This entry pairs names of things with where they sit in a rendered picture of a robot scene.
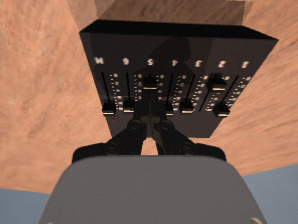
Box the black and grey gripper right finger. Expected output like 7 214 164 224
149 89 227 162

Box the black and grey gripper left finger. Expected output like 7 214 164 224
71 89 149 164

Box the black lighting desk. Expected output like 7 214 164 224
78 19 279 138

